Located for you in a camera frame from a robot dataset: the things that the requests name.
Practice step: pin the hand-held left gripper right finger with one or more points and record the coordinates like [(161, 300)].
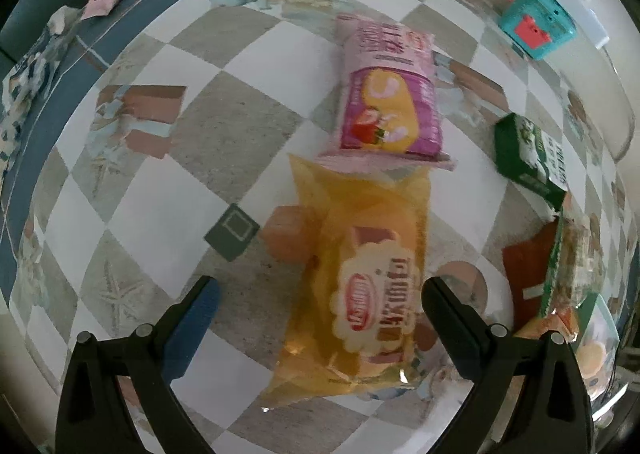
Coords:
[(450, 329)]

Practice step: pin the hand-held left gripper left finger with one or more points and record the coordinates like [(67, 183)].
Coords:
[(190, 329)]

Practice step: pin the yellow bread packet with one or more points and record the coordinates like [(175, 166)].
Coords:
[(360, 284)]

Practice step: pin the green rimmed box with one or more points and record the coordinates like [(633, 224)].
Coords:
[(602, 319)]

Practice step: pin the green and white carton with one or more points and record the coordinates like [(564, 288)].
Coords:
[(530, 159)]

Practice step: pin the pink cake packet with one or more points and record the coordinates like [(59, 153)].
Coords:
[(387, 104)]

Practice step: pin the orange and white snack packet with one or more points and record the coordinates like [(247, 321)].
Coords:
[(580, 264)]

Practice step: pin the crumpled patterned cloth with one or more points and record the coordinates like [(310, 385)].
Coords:
[(30, 79)]

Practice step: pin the teal box with red crab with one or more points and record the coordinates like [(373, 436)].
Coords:
[(537, 22)]

